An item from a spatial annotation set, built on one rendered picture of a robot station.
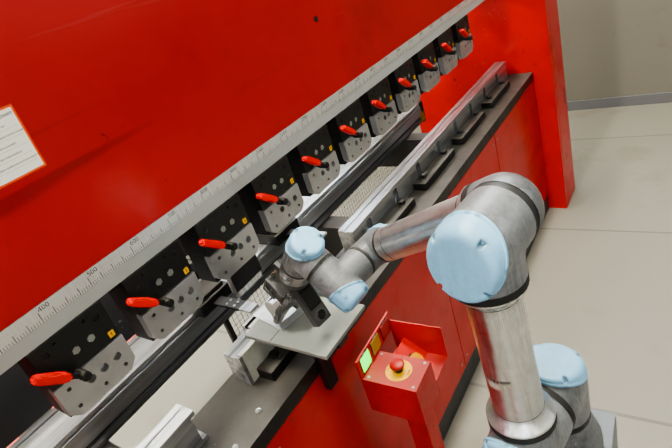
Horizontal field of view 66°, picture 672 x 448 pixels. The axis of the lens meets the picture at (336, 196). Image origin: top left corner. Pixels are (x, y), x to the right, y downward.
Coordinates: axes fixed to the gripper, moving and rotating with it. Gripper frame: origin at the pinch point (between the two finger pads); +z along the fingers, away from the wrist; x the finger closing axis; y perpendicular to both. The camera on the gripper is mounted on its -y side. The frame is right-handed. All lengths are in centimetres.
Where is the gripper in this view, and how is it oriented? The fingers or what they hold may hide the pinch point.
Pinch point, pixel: (288, 314)
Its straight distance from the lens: 135.6
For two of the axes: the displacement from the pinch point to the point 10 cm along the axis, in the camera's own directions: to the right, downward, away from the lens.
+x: -6.7, 5.0, -5.5
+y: -7.1, -6.5, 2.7
